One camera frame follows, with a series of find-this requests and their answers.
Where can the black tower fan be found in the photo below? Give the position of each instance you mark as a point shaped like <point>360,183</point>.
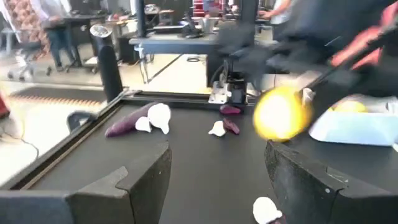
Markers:
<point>109,71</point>

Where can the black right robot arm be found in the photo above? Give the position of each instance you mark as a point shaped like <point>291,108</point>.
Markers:
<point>295,31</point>

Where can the small white garlic bulb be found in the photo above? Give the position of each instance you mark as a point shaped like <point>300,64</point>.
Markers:
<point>217,129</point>
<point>265,210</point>
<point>143,124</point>

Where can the yellow lemon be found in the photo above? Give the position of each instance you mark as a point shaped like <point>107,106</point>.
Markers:
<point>280,113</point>
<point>349,106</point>

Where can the red object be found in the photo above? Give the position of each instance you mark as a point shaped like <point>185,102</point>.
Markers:
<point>3,107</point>

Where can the small purple sweet potato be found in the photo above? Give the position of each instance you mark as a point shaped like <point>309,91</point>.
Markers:
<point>280,221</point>
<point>230,109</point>
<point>231,126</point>

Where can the black desk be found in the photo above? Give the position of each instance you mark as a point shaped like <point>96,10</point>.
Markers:
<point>81,23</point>

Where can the black aluminium table frame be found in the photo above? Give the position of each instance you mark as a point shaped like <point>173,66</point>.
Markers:
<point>174,98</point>

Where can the large white garlic bulb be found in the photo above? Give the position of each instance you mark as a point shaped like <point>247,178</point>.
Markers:
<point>160,116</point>

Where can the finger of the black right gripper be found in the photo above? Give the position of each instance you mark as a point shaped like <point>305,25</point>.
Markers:
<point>357,82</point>

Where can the grey desk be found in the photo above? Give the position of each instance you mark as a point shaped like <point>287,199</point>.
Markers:
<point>174,45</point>

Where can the silver metal bracket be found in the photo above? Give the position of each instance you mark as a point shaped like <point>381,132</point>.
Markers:
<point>219,95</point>

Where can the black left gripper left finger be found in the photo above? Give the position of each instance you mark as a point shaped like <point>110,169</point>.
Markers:
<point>109,205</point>

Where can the black clamp on frame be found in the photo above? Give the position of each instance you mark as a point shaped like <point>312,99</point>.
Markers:
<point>76,119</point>

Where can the person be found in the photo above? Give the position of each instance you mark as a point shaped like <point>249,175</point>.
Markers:
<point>59,40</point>
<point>280,15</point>

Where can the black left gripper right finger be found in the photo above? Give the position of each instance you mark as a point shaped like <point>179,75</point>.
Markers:
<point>311,199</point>

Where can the brown patterned curtain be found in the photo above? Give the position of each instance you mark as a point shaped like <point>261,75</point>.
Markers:
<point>21,18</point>

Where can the office chair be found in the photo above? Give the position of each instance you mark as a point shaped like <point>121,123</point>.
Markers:
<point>28,51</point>

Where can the purple eggplant top right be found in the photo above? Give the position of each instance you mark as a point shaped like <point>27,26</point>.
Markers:
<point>124,124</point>

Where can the black table mat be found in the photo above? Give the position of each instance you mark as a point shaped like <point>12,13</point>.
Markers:
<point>202,174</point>

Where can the black hazard-edged floor mat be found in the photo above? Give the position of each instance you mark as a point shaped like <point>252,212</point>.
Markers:
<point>62,93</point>

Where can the white plastic basket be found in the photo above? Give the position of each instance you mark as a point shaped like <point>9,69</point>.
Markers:
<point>348,130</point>

